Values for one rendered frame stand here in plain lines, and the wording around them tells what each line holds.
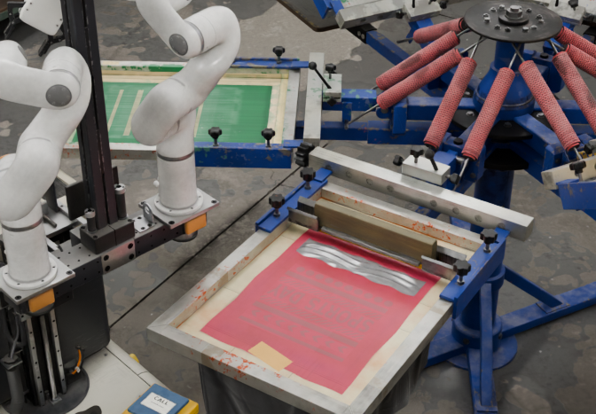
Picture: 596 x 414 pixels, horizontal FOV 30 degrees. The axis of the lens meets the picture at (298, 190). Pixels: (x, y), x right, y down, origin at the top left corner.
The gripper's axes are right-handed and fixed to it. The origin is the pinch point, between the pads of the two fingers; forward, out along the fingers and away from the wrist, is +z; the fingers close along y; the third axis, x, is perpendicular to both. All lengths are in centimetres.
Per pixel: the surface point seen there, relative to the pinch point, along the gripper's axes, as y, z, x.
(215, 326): -65, 28, 48
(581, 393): -229, 21, 0
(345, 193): -98, -5, 5
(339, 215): -90, -5, 23
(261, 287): -76, 18, 36
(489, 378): -193, 31, -3
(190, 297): -58, 27, 40
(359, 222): -93, -7, 28
